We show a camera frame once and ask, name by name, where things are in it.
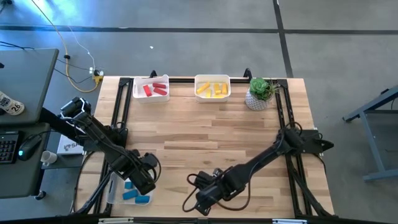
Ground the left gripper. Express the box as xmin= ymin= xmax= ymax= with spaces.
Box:
xmin=116 ymin=149 xmax=156 ymax=195

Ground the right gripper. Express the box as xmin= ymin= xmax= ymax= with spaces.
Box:
xmin=194 ymin=173 xmax=246 ymax=217

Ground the blue rectangular block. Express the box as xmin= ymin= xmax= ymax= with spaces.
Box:
xmin=122 ymin=189 xmax=139 ymax=200

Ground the clear plastic bin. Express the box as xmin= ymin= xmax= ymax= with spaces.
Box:
xmin=105 ymin=170 xmax=154 ymax=206

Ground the white printed box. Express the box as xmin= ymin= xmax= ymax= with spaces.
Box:
xmin=56 ymin=134 xmax=85 ymax=156

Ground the white cup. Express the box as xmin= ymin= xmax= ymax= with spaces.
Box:
xmin=40 ymin=150 xmax=58 ymax=167

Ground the white plastic bin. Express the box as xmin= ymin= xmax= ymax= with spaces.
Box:
xmin=132 ymin=74 xmax=170 ymax=104
xmin=194 ymin=73 xmax=231 ymax=103

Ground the potted succulent patterned pot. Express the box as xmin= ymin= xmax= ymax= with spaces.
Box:
xmin=244 ymin=77 xmax=280 ymax=112

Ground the black computer mouse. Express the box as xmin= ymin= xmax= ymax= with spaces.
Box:
xmin=17 ymin=134 xmax=43 ymax=162

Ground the dark desk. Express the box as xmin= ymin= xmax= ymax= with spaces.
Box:
xmin=0 ymin=123 xmax=52 ymax=200

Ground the black keyboard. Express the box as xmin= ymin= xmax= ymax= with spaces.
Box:
xmin=0 ymin=130 xmax=20 ymax=165

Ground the white item printed 26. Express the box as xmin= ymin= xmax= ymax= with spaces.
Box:
xmin=0 ymin=90 xmax=25 ymax=116

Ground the grey desk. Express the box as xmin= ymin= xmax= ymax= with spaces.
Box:
xmin=0 ymin=48 xmax=60 ymax=126

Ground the grey steel table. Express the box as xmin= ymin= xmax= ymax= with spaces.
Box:
xmin=343 ymin=84 xmax=398 ymax=183

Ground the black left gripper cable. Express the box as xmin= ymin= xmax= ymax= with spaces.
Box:
xmin=148 ymin=153 xmax=162 ymax=184

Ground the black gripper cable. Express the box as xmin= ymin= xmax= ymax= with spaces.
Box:
xmin=148 ymin=153 xmax=162 ymax=184
xmin=182 ymin=173 xmax=251 ymax=213

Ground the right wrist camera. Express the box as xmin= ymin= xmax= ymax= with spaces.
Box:
xmin=196 ymin=170 xmax=216 ymax=188

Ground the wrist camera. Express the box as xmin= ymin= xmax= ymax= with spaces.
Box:
xmin=143 ymin=151 xmax=159 ymax=169
xmin=196 ymin=170 xmax=216 ymax=188

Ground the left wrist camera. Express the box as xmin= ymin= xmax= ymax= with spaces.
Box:
xmin=143 ymin=151 xmax=159 ymax=169

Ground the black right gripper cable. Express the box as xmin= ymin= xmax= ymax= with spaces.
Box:
xmin=182 ymin=173 xmax=251 ymax=213

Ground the silver bracket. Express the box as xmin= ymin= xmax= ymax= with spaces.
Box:
xmin=98 ymin=217 xmax=134 ymax=224
xmin=272 ymin=218 xmax=308 ymax=224

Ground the black cable beside table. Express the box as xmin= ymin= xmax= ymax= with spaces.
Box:
xmin=70 ymin=151 xmax=94 ymax=215

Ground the black aluminium table frame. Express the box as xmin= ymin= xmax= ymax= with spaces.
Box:
xmin=73 ymin=67 xmax=335 ymax=218

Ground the black floor cable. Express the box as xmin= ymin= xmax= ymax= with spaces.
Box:
xmin=53 ymin=57 xmax=94 ymax=85
xmin=0 ymin=40 xmax=35 ymax=51

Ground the white cable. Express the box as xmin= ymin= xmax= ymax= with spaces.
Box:
xmin=67 ymin=26 xmax=96 ymax=72

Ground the yellow cable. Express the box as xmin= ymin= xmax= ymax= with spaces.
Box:
xmin=30 ymin=0 xmax=103 ymax=93

